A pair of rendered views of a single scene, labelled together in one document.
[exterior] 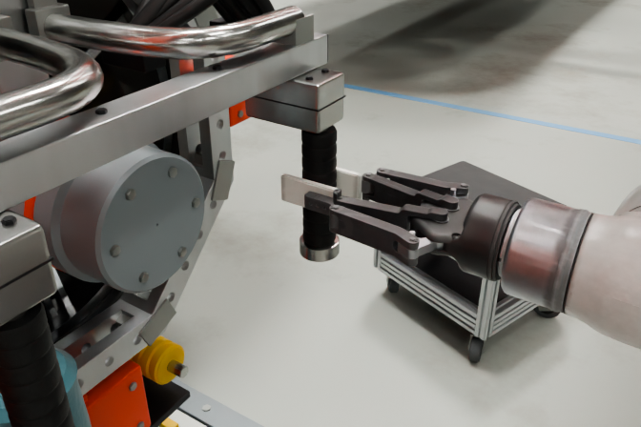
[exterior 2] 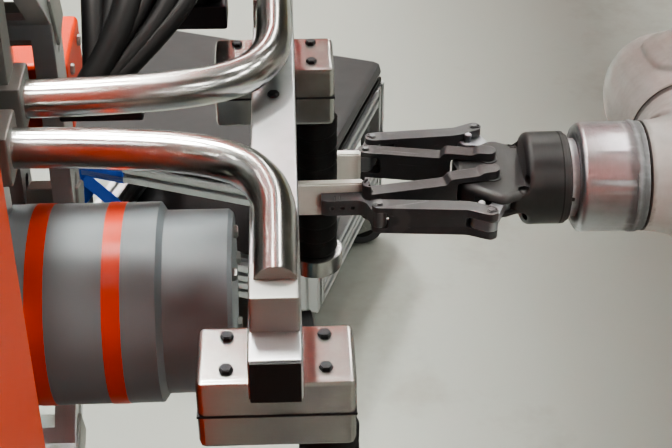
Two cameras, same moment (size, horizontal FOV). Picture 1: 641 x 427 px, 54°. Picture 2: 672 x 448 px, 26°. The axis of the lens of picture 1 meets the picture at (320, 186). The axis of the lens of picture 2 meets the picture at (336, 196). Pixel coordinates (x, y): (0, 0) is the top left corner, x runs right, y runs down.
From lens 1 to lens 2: 68 cm
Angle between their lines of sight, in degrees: 30
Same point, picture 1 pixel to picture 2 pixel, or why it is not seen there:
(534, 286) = (618, 214)
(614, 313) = not seen: outside the picture
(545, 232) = (615, 157)
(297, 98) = (302, 89)
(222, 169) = (80, 198)
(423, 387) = not seen: hidden behind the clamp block
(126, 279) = not seen: hidden behind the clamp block
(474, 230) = (543, 177)
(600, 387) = (484, 312)
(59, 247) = (162, 369)
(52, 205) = (153, 321)
